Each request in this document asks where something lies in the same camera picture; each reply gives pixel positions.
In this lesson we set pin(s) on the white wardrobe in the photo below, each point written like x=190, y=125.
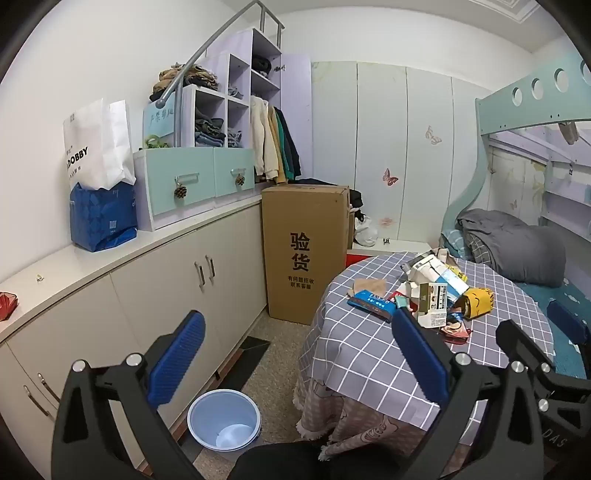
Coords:
x=369, y=115

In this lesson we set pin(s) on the mint sign panel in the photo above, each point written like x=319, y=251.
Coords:
x=159, y=122

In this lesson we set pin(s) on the red plastic stool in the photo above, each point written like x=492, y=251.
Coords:
x=355, y=259

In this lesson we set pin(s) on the white green carton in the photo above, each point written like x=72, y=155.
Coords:
x=431, y=304

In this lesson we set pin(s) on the checked bedding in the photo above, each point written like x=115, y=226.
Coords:
x=461, y=247

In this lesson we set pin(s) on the tan hanging garment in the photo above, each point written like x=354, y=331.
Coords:
x=275, y=147

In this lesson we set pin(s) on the mint bunk bed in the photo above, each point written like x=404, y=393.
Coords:
x=521, y=106

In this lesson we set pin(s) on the brown paper piece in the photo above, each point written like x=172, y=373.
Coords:
x=369, y=284

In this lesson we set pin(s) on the mint drawer unit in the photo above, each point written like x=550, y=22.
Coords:
x=184, y=170

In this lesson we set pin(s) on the purple cubby shelf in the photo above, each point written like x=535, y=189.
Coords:
x=217, y=99

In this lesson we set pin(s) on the light blue plastic wastebasket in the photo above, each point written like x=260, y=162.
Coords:
x=221, y=420

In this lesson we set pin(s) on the grey metal handrail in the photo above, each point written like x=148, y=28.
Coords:
x=162, y=101

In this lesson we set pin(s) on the cream hanging jacket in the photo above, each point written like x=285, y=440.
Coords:
x=259, y=134

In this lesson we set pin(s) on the blue plastic packet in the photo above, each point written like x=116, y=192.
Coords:
x=101, y=217

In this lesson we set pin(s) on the green hanging garment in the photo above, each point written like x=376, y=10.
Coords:
x=286, y=161

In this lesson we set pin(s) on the dark blue snack wrapper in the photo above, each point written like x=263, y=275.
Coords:
x=369, y=302

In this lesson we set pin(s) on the pile of folded clothes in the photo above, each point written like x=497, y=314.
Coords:
x=194, y=76

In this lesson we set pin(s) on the white paper bag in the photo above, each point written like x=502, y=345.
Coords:
x=97, y=138

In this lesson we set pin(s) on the pink butterfly sticker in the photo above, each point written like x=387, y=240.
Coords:
x=390, y=177

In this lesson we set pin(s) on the tall cardboard box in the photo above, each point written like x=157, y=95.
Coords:
x=300, y=258

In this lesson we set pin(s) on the grey checked tablecloth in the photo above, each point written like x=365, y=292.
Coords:
x=360, y=341

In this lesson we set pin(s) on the red snack wrapper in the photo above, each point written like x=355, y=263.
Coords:
x=457, y=332

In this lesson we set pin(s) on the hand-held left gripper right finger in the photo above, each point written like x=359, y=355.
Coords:
x=420, y=360

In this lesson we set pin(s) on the grey blanket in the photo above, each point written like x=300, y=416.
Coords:
x=517, y=244

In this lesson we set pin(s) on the pinecone drawer ornament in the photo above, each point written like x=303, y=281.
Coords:
x=240, y=180
x=180, y=191

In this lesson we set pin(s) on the dark hanging jacket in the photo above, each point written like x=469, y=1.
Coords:
x=295, y=147

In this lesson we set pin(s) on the folded jeans stack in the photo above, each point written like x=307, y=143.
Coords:
x=210, y=131

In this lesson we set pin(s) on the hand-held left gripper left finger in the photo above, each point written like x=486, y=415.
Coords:
x=178, y=355

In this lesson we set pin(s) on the teal bedsheet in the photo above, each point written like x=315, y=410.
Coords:
x=540, y=300

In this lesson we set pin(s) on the white low cabinet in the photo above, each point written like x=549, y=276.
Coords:
x=161, y=295

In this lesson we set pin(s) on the blue white carton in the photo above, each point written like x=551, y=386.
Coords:
x=445, y=277

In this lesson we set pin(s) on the white butterfly sticker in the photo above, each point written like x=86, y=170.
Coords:
x=432, y=135

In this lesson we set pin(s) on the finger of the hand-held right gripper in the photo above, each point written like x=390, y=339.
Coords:
x=521, y=341
x=565, y=318

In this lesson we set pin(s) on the red object on counter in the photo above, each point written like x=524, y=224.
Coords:
x=7, y=304

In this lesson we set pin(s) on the white plastic bag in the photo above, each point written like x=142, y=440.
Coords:
x=367, y=233

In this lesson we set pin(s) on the dark folded clothes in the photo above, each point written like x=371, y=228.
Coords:
x=262, y=64

